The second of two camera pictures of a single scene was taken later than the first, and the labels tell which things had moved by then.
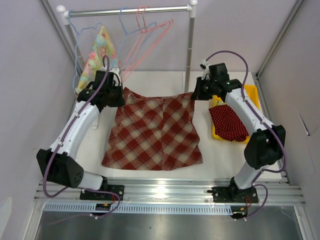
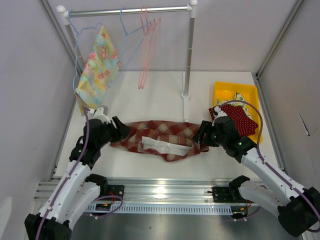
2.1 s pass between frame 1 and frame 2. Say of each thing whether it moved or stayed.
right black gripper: moved
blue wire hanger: stayed
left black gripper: moved
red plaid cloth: moved
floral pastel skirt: stayed
